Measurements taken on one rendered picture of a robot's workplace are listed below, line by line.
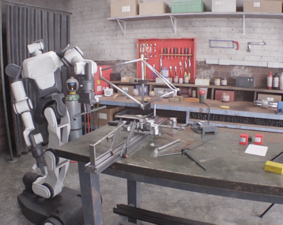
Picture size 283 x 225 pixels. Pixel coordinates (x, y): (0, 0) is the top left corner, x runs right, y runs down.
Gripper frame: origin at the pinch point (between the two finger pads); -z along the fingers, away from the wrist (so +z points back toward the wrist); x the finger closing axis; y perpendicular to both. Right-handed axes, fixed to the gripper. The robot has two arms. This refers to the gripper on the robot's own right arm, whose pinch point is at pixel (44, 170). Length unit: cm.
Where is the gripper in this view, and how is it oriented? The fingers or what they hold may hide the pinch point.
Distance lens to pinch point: 180.8
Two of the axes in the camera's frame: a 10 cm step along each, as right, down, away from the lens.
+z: -3.7, -9.2, 1.2
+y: 9.0, -3.2, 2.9
